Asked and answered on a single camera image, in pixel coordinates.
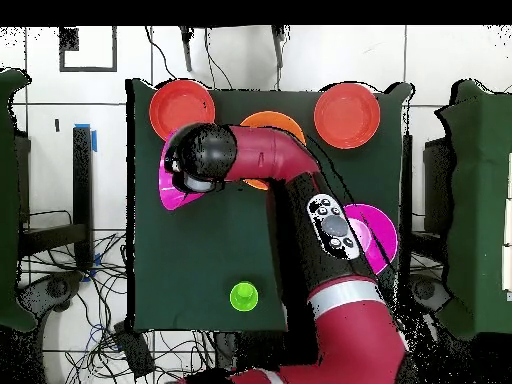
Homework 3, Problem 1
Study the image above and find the pink large bowl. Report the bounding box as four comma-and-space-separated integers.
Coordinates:
158, 128, 206, 212
342, 203, 399, 276

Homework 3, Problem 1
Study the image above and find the orange large bowl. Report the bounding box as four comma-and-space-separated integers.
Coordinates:
238, 110, 308, 192

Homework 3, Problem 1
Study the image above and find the red shallow bowl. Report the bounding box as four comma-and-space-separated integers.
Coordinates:
148, 78, 217, 142
313, 82, 382, 150

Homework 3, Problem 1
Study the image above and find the dark green tablecloth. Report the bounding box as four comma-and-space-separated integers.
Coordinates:
125, 77, 415, 337

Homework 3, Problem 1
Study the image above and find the green plastic cup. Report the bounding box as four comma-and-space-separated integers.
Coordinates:
228, 280, 260, 313

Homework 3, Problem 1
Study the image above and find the black stand leg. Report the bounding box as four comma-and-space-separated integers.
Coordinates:
178, 25, 194, 73
271, 25, 286, 69

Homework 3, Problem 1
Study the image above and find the blue tape strip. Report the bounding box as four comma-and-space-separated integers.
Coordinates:
74, 122, 98, 153

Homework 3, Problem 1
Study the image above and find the black power box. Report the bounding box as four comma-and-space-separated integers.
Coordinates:
112, 320, 156, 380

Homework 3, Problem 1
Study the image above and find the green cloth covered table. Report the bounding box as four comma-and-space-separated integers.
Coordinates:
434, 78, 512, 341
0, 67, 39, 333

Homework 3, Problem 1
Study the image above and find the black cable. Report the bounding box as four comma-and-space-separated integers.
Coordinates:
144, 25, 187, 90

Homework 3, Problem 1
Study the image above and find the tangle of black cables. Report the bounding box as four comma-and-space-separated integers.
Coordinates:
19, 209, 225, 384

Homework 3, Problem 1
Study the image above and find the black frame stand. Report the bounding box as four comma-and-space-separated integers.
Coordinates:
17, 125, 95, 273

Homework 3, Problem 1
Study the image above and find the black pedestal foot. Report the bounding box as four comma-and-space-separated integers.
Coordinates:
17, 270, 86, 314
407, 273, 453, 317

